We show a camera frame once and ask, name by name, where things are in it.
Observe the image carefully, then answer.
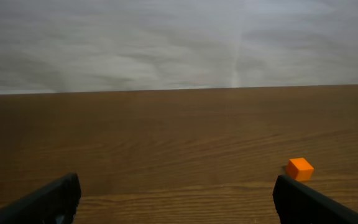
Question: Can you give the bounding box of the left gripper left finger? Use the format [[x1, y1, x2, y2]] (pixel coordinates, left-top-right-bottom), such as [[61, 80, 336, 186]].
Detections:
[[0, 172, 82, 224]]

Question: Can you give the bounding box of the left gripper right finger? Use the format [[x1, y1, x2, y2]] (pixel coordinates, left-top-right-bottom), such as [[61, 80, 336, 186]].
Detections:
[[272, 174, 358, 224]]

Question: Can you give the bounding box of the orange cube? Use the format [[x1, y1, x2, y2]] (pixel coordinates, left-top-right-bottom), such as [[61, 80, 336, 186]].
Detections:
[[285, 157, 315, 182]]

